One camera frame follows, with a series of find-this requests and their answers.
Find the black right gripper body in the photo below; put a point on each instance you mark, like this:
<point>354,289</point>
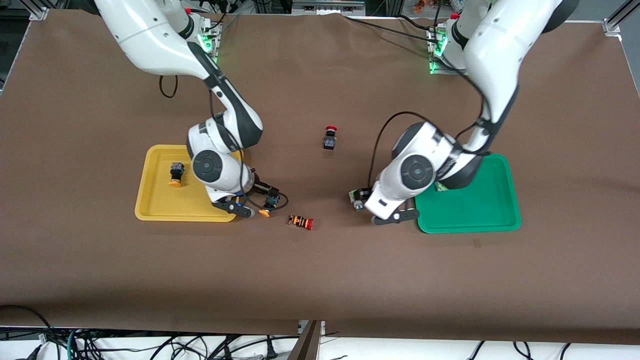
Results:
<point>259,189</point>

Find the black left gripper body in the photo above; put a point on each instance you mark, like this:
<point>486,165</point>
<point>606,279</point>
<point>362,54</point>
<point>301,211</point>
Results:
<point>364,193</point>

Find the yellow push button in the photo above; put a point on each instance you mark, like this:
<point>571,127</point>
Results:
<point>271,201</point>
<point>175,175</point>

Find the green push button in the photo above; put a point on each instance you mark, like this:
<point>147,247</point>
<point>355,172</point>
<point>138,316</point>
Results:
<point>356,202</point>
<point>440,187</point>

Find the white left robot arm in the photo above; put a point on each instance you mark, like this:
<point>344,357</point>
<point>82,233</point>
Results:
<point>495,45</point>

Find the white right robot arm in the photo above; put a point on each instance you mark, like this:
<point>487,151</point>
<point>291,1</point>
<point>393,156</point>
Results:
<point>150,40</point>

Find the red button orange body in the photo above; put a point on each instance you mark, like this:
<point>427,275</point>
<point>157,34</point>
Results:
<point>301,222</point>

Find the red mushroom push button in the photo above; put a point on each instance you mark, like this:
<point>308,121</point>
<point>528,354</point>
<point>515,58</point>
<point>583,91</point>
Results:
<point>330,137</point>

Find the brown table mat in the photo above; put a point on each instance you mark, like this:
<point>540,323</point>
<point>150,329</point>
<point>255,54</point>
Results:
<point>320,280</point>

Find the yellow plastic tray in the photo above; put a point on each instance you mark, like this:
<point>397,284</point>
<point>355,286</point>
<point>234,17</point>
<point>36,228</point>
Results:
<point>160,200</point>

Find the green plastic tray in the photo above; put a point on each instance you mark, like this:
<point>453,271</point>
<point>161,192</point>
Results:
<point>480,210</point>

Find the grey background device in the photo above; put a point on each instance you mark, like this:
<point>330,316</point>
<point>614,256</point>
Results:
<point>327,6</point>

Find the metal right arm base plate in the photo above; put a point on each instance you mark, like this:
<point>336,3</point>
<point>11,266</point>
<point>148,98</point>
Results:
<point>214,42</point>

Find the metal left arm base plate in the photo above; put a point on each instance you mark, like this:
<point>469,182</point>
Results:
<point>436,52</point>

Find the aluminium frame corner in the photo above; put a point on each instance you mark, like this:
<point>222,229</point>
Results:
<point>612,25</point>

